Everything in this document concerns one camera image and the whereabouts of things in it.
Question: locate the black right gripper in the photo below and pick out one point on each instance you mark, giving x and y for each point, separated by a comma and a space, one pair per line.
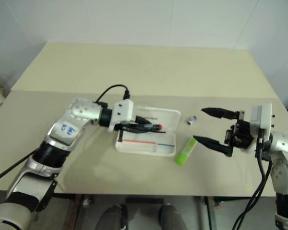
241, 135

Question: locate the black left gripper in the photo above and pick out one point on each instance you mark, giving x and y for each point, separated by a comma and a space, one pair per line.
120, 134

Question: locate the black marker with red tip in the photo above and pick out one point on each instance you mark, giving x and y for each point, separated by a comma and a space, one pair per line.
156, 126

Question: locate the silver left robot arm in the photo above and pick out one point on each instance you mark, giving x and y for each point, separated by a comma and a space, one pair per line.
62, 134

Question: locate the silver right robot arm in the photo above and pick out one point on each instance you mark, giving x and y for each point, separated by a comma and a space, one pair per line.
284, 163

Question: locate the white plastic pencil case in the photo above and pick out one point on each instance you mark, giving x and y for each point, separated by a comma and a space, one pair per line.
147, 143

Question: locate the small grey marker cap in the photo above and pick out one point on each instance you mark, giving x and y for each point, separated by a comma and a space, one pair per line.
191, 120

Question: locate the green marker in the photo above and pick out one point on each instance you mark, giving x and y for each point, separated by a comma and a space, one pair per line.
185, 152

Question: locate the dark rounded shape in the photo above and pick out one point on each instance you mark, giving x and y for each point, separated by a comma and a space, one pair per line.
172, 216

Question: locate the thin black rod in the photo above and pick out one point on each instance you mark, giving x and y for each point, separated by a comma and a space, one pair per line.
12, 167

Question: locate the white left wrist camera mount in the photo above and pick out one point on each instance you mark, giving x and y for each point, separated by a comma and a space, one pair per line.
123, 110

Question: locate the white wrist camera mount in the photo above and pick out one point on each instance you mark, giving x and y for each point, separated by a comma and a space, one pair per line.
123, 110
262, 118

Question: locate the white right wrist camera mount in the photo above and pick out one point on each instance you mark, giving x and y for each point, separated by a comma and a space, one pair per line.
262, 118

